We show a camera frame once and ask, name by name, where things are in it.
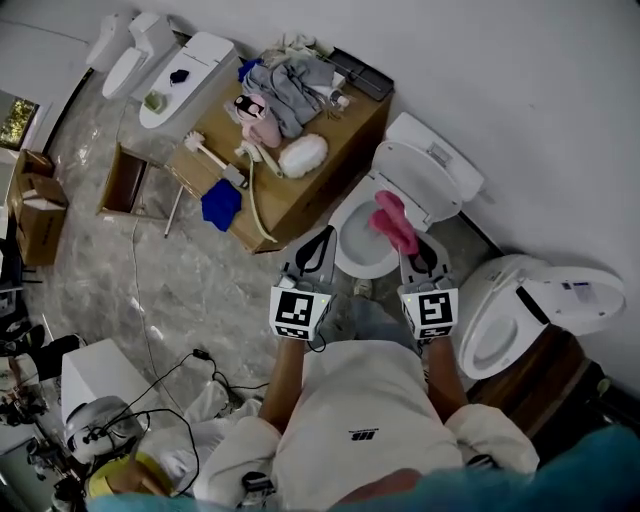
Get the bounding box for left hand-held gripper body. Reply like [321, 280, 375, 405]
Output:
[268, 223, 338, 343]

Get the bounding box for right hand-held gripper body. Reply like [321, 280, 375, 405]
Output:
[397, 232, 461, 342]

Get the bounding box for pink wiping cloth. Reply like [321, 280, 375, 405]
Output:
[368, 189, 420, 257]

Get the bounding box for person's left forearm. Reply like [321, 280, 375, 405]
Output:
[258, 339, 307, 436]

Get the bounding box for person's right forearm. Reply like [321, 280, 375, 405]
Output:
[424, 335, 469, 426]

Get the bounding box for white smart toilet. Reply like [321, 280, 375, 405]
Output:
[457, 253, 628, 381]

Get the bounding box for white toilet bowl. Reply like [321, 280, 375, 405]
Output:
[328, 111, 486, 281]

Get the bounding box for white toilet brush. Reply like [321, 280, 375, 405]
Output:
[183, 130, 232, 172]

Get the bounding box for white flat-lid toilet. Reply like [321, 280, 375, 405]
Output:
[138, 31, 238, 142]

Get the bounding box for white toilet with tall tank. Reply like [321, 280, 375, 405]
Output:
[101, 12, 176, 101]

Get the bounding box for large brown cardboard box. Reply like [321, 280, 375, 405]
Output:
[166, 53, 395, 255]

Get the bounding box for person's blue jeans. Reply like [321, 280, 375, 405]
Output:
[319, 295, 424, 357]

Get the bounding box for blue cloth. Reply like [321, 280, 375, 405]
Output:
[200, 178, 244, 234]
[237, 58, 265, 84]

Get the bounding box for white fluffy duster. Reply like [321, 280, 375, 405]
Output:
[277, 133, 330, 180]

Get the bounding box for small grey device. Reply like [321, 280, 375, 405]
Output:
[222, 163, 250, 190]

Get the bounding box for person's white shirt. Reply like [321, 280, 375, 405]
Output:
[192, 339, 541, 512]

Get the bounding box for dark wooden platform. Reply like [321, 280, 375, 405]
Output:
[464, 324, 616, 451]

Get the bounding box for cream scrub brush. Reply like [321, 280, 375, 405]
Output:
[233, 140, 285, 180]

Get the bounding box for white pole plunger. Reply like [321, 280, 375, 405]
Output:
[163, 183, 186, 239]

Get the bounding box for pink bottle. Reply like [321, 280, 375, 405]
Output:
[233, 93, 283, 150]

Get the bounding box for grey clothes pile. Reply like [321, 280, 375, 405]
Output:
[242, 58, 336, 140]

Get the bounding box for black waist device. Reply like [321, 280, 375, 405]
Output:
[241, 471, 275, 496]

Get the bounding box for black tray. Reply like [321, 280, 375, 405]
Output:
[327, 46, 395, 102]

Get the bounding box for open wooden crate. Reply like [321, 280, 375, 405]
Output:
[96, 141, 174, 221]

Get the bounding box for white cloth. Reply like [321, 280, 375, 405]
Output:
[264, 32, 331, 59]

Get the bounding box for white helmet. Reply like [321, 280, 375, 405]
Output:
[63, 395, 145, 465]

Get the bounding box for small brown cardboard box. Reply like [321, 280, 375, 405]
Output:
[7, 148, 56, 211]
[13, 172, 70, 267]

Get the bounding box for window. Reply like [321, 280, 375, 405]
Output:
[0, 89, 41, 151]

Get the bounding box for black power adapter cable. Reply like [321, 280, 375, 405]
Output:
[97, 347, 271, 497]

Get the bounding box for white floor cable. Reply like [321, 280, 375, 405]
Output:
[127, 214, 181, 401]

